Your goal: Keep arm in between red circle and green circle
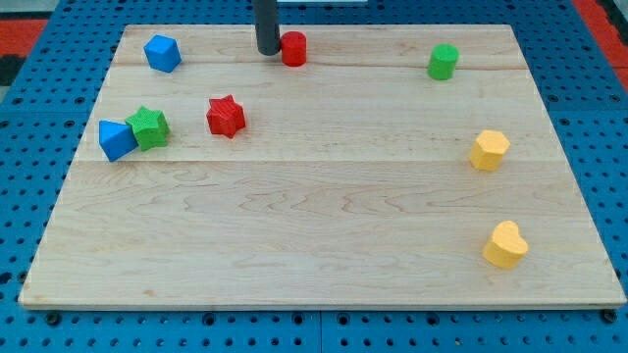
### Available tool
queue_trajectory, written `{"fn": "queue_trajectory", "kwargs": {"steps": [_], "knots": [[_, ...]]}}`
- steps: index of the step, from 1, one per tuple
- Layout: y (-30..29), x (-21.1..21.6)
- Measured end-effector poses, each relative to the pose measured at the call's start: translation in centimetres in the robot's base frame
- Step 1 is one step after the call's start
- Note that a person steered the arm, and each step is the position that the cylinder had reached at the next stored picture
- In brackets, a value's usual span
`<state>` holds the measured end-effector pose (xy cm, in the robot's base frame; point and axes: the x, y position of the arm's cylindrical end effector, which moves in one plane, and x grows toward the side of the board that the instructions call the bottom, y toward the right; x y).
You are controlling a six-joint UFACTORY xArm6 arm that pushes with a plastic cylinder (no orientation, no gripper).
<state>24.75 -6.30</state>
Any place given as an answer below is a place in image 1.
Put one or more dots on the green star block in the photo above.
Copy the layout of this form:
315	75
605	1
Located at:
149	128

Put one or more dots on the blue triangle block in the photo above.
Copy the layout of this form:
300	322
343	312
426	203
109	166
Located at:
116	140

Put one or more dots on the red star block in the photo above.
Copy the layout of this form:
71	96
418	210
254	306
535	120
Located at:
225	116

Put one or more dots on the light wooden board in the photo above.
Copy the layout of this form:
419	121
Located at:
350	188

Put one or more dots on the blue cube block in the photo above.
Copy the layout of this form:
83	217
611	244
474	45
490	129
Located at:
162	53

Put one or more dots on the red cylinder block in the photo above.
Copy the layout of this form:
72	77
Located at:
294	48

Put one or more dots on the green cylinder block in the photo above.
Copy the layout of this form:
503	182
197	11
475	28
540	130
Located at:
443	60

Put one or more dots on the yellow heart block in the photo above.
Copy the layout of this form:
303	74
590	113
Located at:
505	247

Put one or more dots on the yellow hexagon block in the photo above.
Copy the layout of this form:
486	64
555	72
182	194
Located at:
488	150

